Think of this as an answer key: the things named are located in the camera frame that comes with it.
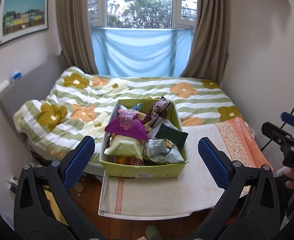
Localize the purple potato chips bag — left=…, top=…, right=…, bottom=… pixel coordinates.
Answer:
left=105, top=109, right=148, bottom=141

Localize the dark red sponge snack bag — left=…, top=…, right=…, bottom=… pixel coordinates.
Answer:
left=150, top=97, right=172, bottom=128

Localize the person's hand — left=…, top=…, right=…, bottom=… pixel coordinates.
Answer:
left=276, top=166, right=294, bottom=189

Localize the floral striped quilt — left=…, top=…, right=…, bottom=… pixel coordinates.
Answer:
left=13, top=67, right=240, bottom=165

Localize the cream white snack bag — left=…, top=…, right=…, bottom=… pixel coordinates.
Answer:
left=104, top=135, right=144, bottom=160

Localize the dark green snack packet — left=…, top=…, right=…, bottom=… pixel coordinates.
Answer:
left=155, top=124, right=188, bottom=148

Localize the grey green crumpled bag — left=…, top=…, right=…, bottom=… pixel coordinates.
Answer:
left=143, top=139, right=184, bottom=165

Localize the grey bed headboard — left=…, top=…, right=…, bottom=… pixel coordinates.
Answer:
left=0, top=54, right=67, bottom=143

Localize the brown right curtain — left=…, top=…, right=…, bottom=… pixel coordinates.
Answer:
left=181, top=0, right=230, bottom=85

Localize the brown curtain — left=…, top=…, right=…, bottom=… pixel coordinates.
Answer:
left=181, top=0, right=230, bottom=85
left=56, top=0, right=98, bottom=74

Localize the blue white item on headboard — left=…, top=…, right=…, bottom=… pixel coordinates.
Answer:
left=11, top=71, right=22, bottom=83

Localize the light blue cartoon snack bag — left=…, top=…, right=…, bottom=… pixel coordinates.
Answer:
left=131, top=102, right=143, bottom=112

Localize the light blue window cloth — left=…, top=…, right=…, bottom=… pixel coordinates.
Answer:
left=91, top=27, right=193, bottom=77

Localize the brown left curtain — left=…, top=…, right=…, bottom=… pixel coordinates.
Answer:
left=56, top=0, right=98, bottom=74

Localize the framed wall picture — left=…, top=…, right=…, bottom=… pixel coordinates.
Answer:
left=0, top=0, right=48, bottom=46

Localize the white window frame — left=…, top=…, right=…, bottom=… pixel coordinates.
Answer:
left=87, top=0, right=197, bottom=29

